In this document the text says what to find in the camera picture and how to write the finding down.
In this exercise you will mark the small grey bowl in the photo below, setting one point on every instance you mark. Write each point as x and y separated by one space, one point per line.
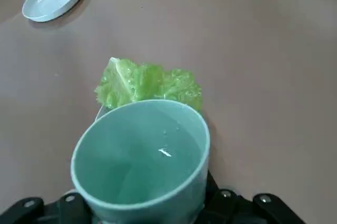
99 114

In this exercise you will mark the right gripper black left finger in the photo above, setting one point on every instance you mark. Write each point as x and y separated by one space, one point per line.
52 211

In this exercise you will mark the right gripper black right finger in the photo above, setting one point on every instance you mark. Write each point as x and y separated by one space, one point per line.
237 208

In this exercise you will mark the green lettuce leaf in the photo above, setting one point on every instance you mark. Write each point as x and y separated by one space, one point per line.
137 82

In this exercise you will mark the pale green cup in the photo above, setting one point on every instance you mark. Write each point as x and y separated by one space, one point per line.
137 155

